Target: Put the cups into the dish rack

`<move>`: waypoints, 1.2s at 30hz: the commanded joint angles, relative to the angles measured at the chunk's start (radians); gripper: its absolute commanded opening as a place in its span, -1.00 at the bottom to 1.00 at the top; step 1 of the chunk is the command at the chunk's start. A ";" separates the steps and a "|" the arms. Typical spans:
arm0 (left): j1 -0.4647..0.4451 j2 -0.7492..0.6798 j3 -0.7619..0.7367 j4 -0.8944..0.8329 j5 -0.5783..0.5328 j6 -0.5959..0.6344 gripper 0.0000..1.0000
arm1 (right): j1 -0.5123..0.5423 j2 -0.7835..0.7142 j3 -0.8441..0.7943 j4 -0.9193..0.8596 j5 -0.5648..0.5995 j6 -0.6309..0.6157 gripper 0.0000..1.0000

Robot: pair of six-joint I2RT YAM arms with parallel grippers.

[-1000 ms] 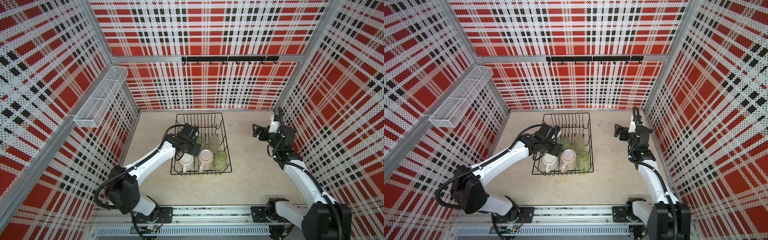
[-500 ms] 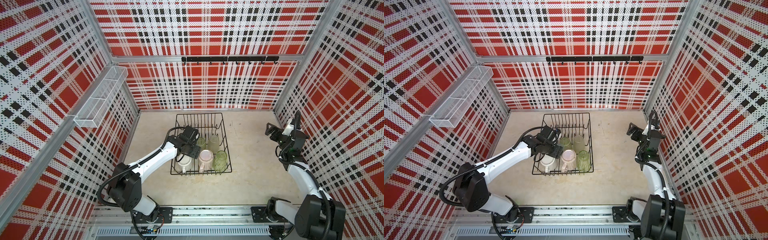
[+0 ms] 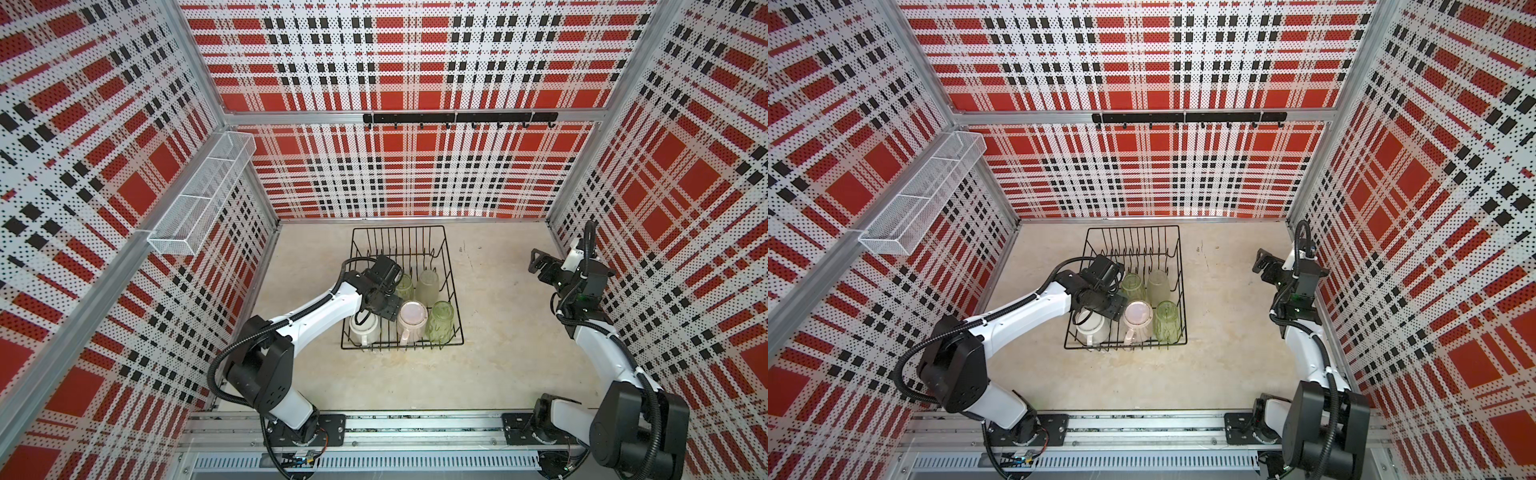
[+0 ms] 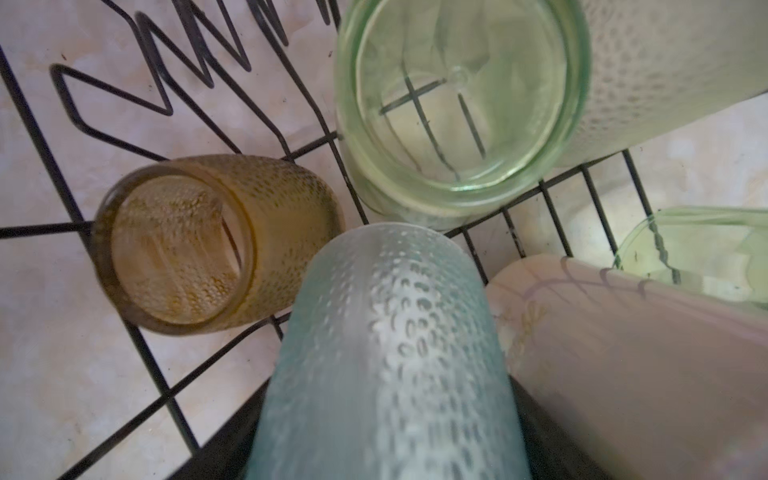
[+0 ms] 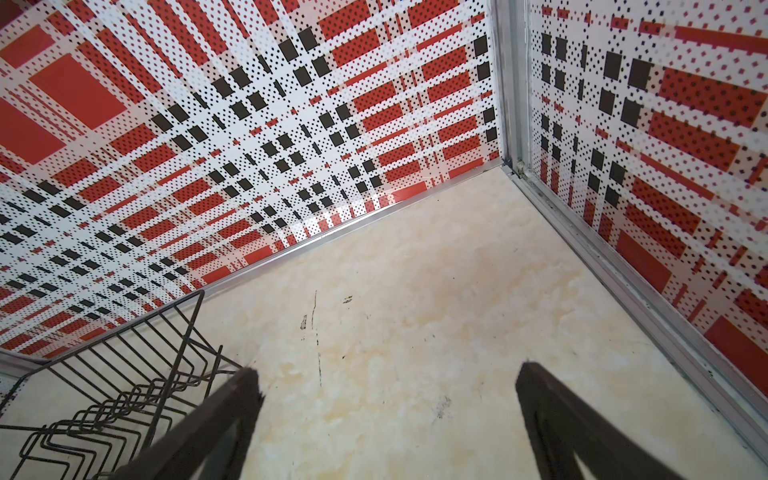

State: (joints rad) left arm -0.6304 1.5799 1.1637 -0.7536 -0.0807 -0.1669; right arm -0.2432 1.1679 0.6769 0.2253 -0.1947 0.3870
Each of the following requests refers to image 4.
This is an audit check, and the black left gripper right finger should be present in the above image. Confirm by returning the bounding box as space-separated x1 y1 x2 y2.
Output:
509 376 612 480

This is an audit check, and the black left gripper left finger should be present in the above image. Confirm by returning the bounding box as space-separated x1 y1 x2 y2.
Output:
169 379 270 479

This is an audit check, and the lavender ceramic mug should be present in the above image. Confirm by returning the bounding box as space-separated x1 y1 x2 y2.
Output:
485 254 767 479

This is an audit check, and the teal glass cup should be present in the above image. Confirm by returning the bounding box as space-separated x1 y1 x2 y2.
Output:
246 223 531 479

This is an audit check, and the amber textured glass cup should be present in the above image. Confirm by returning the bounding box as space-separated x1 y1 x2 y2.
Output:
91 154 345 336

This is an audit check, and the clear green glass tumbler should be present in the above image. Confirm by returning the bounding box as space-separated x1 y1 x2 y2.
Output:
614 206 767 311

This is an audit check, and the green ribbed glass cup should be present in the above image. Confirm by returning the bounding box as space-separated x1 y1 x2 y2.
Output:
334 1 591 231

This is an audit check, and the pale green frosted glass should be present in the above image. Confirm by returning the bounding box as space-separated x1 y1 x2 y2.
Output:
558 1 767 167

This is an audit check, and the black wire dish rack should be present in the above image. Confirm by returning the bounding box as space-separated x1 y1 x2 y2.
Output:
0 0 661 480

